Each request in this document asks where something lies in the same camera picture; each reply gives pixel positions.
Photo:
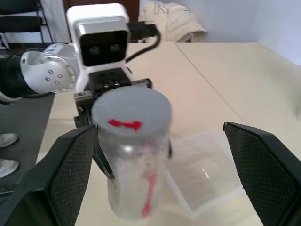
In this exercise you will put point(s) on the clear plastic jar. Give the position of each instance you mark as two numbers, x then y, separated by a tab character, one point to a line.
134	176

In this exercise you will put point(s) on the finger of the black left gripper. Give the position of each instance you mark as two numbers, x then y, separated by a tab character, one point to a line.
170	149

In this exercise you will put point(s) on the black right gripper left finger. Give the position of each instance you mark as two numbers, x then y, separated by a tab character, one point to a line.
58	179

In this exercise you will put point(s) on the grey jar lid red arrow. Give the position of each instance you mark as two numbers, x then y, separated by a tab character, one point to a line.
131	110

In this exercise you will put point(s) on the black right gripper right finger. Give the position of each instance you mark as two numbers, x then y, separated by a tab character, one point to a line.
265	169

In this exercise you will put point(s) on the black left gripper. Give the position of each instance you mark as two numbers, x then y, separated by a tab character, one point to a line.
83	106

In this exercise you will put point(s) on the white shoe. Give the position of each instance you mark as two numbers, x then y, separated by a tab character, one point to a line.
7	140
8	167

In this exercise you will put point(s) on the clear plastic box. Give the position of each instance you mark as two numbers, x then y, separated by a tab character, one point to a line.
202	179

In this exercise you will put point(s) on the cream jacket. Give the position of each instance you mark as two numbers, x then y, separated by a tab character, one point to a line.
174	21

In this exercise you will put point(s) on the black folding chair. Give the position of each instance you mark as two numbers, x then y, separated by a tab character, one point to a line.
21	23

